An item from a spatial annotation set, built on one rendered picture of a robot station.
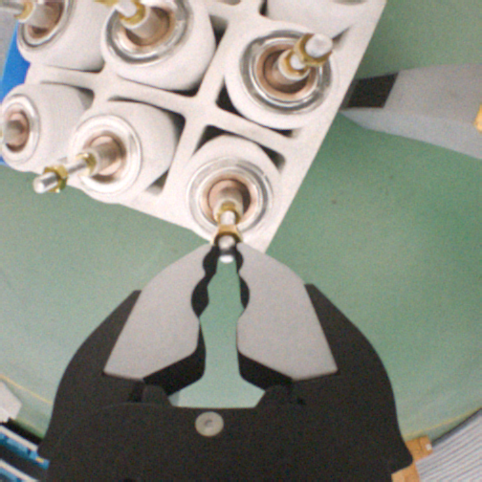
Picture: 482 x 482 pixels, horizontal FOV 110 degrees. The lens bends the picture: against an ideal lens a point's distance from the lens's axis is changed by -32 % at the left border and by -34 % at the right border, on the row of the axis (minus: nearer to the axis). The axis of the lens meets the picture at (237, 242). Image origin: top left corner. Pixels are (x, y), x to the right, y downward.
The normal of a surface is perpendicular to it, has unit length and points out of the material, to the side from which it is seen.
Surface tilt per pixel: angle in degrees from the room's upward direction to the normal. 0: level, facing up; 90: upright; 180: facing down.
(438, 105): 90
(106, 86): 0
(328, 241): 0
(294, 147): 0
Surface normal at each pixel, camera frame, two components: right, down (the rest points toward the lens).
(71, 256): 0.00, 0.48
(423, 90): -0.92, -0.33
